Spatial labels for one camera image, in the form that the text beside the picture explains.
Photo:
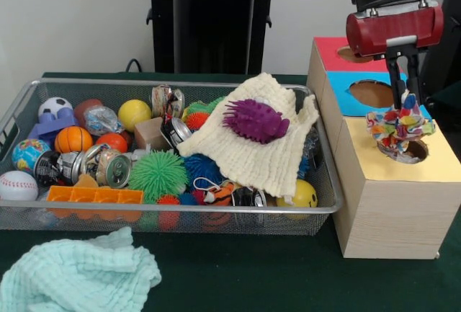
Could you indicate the red rubber ball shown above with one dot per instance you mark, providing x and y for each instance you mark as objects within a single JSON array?
[{"x": 113, "y": 142}]

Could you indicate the multicoloured frayed cloth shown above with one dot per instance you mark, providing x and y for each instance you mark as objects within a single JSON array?
[{"x": 410, "y": 159}]

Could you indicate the yellow smiley ball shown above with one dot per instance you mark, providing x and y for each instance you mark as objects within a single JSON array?
[{"x": 306, "y": 193}]

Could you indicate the light blue muslin cloth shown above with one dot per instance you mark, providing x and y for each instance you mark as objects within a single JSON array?
[{"x": 72, "y": 276}]

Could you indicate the orange basketball toy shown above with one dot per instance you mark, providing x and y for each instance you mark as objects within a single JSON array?
[{"x": 73, "y": 140}]

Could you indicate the wooden box with three holes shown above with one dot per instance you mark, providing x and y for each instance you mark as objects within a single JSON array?
[{"x": 396, "y": 218}]

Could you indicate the white baseball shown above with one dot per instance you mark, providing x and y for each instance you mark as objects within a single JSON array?
[{"x": 16, "y": 186}]

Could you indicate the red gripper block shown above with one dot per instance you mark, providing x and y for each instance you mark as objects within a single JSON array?
[{"x": 392, "y": 32}]

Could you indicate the plain yellow ball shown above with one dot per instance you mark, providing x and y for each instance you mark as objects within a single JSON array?
[{"x": 135, "y": 114}]

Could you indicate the colourful dotted cloth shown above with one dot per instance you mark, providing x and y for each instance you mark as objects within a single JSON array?
[{"x": 399, "y": 128}]

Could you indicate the green spiky ball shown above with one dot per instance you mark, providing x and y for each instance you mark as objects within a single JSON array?
[{"x": 158, "y": 175}]

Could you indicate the orange plastic tray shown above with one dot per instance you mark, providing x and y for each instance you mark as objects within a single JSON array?
[{"x": 93, "y": 195}]

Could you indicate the black and white soccer ball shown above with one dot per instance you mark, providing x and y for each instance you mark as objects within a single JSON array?
[{"x": 55, "y": 104}]

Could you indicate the cream knitted cloth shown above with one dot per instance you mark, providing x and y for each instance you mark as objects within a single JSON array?
[{"x": 259, "y": 164}]

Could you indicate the purple spiky hedgehog toy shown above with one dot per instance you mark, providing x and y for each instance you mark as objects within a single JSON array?
[{"x": 255, "y": 121}]

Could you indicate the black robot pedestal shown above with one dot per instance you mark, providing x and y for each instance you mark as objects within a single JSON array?
[{"x": 216, "y": 20}]

